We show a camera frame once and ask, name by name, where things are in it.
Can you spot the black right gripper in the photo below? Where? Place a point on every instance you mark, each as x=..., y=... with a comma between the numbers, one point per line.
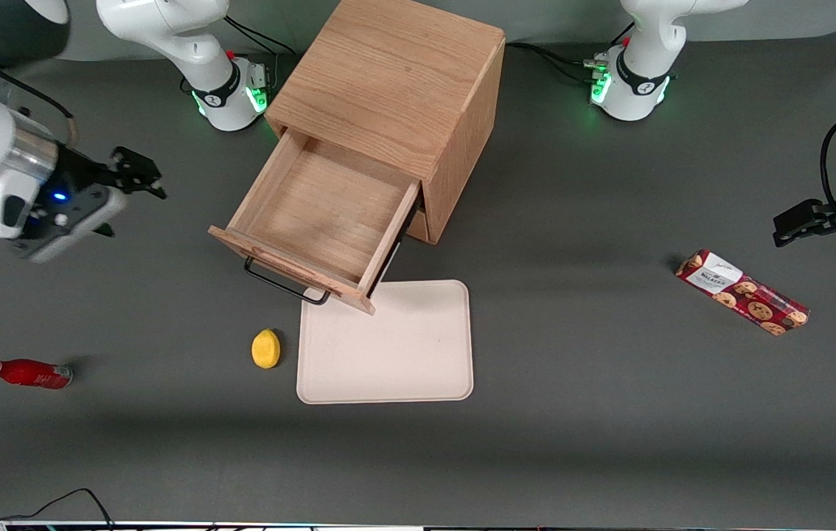
x=83, y=172

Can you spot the wooden drawer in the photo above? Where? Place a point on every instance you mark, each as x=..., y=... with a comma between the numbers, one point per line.
x=322, y=206

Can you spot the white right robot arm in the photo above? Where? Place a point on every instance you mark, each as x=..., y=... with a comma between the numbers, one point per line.
x=167, y=29

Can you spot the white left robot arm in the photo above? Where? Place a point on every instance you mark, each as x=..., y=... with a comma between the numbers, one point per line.
x=654, y=22

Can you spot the red tartan cookie box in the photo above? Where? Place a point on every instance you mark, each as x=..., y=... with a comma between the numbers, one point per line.
x=742, y=291

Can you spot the red bottle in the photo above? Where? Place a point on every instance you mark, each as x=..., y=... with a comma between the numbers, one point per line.
x=27, y=373

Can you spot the yellow lemon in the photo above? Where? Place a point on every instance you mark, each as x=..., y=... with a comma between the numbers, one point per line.
x=265, y=349

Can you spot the wooden cabinet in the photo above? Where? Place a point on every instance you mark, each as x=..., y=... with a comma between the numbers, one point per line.
x=388, y=74

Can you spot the white rectangular tray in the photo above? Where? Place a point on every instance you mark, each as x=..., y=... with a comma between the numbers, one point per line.
x=388, y=346

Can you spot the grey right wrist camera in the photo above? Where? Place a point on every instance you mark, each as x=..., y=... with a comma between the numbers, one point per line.
x=71, y=243

